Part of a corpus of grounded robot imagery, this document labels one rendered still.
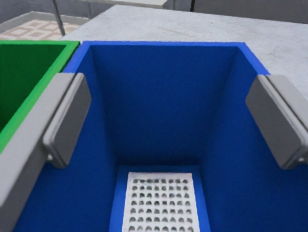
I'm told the white well plate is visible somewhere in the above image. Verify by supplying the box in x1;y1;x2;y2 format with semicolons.
122;172;200;232

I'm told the blue bin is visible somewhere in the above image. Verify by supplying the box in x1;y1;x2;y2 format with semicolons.
12;41;308;232

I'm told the green returns bin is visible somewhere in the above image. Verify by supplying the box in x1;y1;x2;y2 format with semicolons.
0;40;81;154

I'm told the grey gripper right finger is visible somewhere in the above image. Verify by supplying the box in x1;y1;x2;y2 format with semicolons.
245;75;308;170

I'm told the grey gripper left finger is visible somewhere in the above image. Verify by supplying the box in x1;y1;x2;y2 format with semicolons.
0;73;92;232

